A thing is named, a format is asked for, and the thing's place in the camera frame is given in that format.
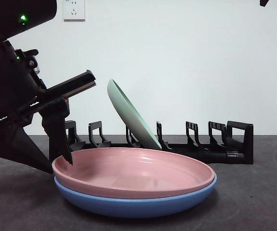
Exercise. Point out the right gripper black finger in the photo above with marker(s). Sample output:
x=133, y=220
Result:
x=264, y=2

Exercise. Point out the black plastic dish rack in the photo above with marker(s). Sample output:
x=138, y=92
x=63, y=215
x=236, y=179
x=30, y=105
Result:
x=225, y=155

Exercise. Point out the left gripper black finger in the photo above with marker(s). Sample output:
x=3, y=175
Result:
x=56, y=134
x=16, y=146

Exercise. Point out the blue plastic plate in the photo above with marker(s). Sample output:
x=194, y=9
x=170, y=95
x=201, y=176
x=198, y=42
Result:
x=138, y=208

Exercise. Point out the pink plastic plate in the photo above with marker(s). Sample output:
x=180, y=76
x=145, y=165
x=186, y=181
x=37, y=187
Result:
x=133, y=168

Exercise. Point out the white wall socket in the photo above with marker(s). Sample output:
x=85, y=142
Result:
x=73, y=10

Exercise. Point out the green plastic plate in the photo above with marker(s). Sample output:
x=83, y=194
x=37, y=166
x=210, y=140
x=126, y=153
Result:
x=129, y=113

